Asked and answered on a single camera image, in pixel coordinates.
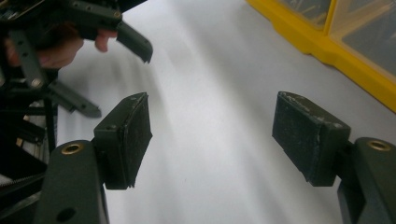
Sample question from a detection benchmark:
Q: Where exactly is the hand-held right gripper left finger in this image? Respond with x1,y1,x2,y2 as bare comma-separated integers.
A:
92,91,153,190

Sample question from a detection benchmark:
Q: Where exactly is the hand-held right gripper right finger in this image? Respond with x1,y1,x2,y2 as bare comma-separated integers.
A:
272,91,352,188

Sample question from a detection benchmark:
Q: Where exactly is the grid of clear drawers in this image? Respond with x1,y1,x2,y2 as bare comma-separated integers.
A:
276,0,396,77

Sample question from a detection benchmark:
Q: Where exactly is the yellow and black organizer case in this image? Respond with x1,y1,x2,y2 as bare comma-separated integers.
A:
246,0,396,114

